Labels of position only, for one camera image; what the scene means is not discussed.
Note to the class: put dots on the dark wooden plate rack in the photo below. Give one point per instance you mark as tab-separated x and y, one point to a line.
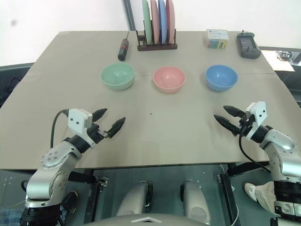
156	46

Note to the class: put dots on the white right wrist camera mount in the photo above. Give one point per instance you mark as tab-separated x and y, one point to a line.
258	114

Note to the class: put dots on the beige trouser leg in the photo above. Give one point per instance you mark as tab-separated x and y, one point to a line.
265	195

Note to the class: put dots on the grey left robot thigh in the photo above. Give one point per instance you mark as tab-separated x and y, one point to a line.
132	200

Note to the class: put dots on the grey robot torso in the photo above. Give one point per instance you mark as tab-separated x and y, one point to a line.
145	221

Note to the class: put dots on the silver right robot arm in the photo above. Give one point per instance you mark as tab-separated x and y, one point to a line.
281	150

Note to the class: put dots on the blue bowl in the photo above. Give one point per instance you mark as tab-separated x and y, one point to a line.
221	78

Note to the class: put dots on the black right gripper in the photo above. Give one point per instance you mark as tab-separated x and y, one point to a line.
245	126

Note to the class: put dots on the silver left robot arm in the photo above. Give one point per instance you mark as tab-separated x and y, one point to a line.
49	179

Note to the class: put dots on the black battery charger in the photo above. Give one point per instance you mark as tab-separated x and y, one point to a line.
248	46

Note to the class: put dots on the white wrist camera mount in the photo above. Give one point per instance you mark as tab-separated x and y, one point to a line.
258	114
77	121

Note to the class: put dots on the grey right robot thigh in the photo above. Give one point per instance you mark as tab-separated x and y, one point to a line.
195	200

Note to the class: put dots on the red bowl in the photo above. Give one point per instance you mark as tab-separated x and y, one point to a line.
169	80

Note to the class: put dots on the grey robot thigh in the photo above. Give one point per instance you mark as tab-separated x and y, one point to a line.
132	200
195	200

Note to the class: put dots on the pink plate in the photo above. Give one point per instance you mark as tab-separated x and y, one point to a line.
154	21
170	21

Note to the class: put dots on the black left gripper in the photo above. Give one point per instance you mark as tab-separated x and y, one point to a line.
95	134

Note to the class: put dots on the clear box of coloured items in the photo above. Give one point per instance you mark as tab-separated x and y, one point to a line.
216	40

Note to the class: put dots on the green bowl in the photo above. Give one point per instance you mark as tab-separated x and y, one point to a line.
117	77

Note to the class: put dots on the black and red screwdriver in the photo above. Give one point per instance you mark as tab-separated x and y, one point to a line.
123	48

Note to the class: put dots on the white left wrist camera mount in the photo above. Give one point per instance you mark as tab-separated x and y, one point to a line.
77	121

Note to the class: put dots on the white sneaker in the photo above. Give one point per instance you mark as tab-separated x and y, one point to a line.
250	190

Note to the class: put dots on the green plate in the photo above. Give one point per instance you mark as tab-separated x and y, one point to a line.
147	21

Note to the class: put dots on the blue plate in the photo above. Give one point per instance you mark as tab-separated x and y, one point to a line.
162	21

